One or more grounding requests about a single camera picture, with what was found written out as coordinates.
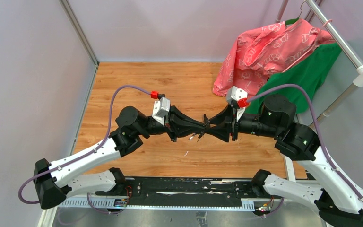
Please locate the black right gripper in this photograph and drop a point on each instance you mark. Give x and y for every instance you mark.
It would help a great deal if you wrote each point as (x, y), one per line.
(229, 115)

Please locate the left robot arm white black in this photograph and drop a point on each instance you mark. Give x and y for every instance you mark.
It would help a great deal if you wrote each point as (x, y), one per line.
(64, 178)

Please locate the pink patterned garment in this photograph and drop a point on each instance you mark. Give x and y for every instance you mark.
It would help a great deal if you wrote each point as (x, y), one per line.
(259, 53)

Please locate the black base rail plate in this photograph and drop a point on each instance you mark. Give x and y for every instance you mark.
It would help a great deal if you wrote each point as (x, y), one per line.
(201, 193)

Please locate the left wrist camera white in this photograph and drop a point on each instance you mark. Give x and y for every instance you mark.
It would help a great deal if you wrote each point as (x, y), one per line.
(161, 107)

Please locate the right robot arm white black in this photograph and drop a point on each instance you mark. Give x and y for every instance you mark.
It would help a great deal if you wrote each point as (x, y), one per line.
(337, 200)

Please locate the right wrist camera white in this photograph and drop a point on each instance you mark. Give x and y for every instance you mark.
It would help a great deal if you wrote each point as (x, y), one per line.
(237, 99)

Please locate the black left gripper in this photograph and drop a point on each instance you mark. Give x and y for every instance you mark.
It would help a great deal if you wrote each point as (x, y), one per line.
(172, 124)

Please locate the black-headed key bunch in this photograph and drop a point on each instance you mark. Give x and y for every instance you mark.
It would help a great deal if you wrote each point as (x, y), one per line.
(201, 134)

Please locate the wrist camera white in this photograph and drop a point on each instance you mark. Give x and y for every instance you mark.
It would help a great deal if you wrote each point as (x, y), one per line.
(237, 99)
(161, 107)

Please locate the green garment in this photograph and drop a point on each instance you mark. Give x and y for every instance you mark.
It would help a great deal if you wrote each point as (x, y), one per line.
(309, 74)

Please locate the aluminium corner frame post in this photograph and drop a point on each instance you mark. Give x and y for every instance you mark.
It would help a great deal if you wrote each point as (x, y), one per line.
(79, 31)

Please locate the metal clothes rack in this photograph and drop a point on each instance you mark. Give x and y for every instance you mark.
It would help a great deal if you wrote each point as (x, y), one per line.
(342, 130)

